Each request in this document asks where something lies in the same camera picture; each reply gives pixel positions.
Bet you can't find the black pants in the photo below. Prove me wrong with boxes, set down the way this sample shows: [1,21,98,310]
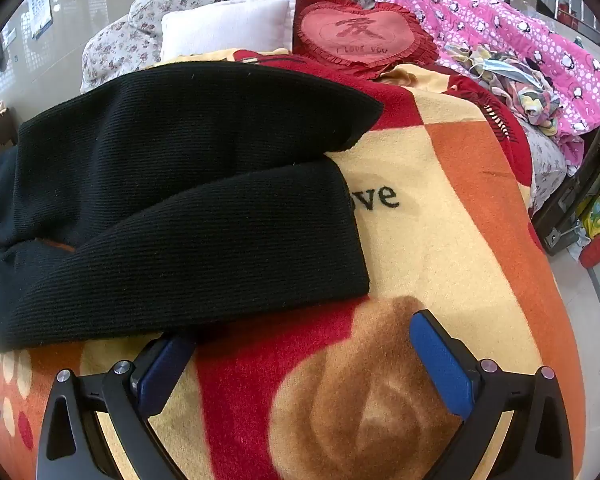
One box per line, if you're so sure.
[0,64,385,352]

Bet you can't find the black crate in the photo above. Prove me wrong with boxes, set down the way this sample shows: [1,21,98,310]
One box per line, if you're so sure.
[532,110,600,257]

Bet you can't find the grey floral quilt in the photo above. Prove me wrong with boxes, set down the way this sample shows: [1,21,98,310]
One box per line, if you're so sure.
[80,0,568,213]

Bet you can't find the pink penguin quilt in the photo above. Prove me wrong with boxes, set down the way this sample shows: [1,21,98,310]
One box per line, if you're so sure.
[352,0,600,168]

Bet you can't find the white pillow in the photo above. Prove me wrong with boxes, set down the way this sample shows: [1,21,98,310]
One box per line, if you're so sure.
[159,0,297,64]

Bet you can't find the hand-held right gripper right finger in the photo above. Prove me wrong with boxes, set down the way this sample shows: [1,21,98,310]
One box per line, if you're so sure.
[408,309,582,480]

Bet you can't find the wall calendar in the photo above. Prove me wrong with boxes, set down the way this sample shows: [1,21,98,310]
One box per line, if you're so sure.
[27,0,56,41]

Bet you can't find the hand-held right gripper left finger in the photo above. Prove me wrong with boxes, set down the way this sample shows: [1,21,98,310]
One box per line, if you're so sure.
[35,335,197,480]

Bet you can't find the colourful crumpled cloth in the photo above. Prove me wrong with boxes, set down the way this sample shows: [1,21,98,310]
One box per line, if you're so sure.
[442,42,564,136]

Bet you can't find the red heart cushion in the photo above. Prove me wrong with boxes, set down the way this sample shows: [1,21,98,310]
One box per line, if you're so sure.
[292,0,440,81]

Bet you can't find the rose print blanket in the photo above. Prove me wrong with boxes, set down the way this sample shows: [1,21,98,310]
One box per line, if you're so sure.
[0,47,588,480]

